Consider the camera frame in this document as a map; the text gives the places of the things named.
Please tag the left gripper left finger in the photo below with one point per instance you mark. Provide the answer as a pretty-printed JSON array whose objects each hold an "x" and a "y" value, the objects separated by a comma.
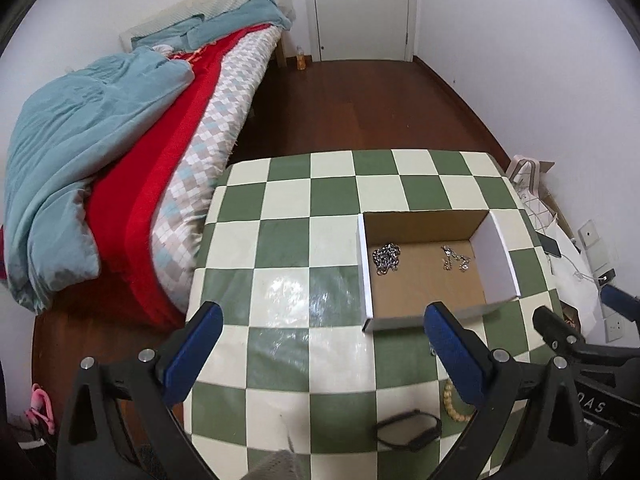
[{"x": 94, "y": 441}]

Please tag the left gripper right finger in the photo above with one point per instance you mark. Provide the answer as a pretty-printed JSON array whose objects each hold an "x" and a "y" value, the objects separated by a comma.
[{"x": 550, "y": 442}]

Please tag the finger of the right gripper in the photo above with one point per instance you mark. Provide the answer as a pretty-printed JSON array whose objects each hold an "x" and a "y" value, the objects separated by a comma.
[
  {"x": 565, "y": 341},
  {"x": 624, "y": 304}
]

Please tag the black smart watch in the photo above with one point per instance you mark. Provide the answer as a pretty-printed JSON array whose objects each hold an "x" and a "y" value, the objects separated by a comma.
[{"x": 408, "y": 431}]

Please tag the black charger plug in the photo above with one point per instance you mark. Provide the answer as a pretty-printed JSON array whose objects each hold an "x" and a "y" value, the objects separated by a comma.
[{"x": 606, "y": 277}]

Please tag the pink slipper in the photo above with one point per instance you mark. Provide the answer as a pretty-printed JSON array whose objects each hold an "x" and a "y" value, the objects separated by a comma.
[{"x": 40, "y": 411}]

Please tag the black smartphone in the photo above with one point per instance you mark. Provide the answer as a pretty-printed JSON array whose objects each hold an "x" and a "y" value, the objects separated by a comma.
[{"x": 549, "y": 245}]

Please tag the patterned tote bag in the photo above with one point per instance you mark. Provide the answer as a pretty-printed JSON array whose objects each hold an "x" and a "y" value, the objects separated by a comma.
[{"x": 525, "y": 174}]

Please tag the white cardboard box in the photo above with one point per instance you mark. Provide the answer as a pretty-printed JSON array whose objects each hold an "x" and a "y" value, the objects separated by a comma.
[{"x": 410, "y": 259}]

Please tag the green white checkered tablecloth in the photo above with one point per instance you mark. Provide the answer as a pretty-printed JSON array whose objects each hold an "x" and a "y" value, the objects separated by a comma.
[{"x": 322, "y": 265}]

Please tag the teal blue duvet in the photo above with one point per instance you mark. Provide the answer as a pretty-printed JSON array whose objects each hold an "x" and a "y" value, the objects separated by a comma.
[{"x": 85, "y": 150}]

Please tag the bed with red sheet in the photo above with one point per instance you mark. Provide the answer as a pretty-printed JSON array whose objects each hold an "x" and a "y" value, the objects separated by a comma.
[{"x": 165, "y": 169}]

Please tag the orange bottle on floor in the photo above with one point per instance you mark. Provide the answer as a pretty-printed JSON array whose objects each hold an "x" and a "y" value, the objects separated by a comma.
[{"x": 300, "y": 59}]

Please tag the white door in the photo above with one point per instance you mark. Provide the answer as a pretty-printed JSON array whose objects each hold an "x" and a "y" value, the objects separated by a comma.
[{"x": 359, "y": 30}]

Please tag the white wall socket strip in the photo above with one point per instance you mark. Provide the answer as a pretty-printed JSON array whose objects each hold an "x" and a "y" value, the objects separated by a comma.
[{"x": 610, "y": 325}]

